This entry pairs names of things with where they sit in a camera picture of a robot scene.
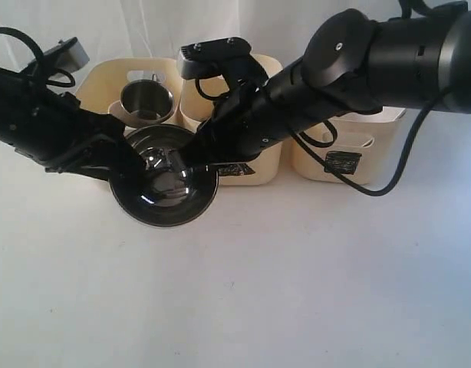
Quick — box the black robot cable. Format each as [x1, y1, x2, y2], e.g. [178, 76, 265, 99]
[196, 72, 451, 197]

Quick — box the cream bin with square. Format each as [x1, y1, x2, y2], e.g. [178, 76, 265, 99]
[305, 113, 395, 186]

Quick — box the white curtain backdrop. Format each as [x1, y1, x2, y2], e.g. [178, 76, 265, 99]
[0, 0, 471, 112]

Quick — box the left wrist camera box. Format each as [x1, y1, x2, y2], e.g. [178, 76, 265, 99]
[44, 37, 90, 73]

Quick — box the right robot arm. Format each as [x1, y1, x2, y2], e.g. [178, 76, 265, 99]
[179, 1, 471, 166]

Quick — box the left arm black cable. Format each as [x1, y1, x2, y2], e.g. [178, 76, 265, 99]
[0, 26, 77, 89]

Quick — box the cream bin with triangle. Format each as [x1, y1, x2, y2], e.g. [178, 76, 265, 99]
[179, 76, 282, 186]

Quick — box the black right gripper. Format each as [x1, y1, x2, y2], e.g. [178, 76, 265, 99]
[180, 82, 297, 168]

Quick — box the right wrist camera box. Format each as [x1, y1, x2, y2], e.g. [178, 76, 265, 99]
[176, 37, 269, 90]

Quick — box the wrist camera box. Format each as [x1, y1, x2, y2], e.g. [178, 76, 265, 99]
[176, 37, 269, 90]
[44, 37, 90, 73]

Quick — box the white round bowl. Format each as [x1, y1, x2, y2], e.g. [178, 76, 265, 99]
[108, 100, 177, 129]

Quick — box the cream bin with circle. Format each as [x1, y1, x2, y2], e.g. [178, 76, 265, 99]
[76, 57, 183, 127]

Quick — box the stainless steel bowl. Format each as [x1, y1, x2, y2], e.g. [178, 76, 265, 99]
[109, 124, 219, 228]

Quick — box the white square plate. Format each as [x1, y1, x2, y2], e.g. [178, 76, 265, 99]
[359, 107, 406, 148]

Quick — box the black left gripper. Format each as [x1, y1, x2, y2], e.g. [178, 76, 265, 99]
[0, 68, 146, 180]

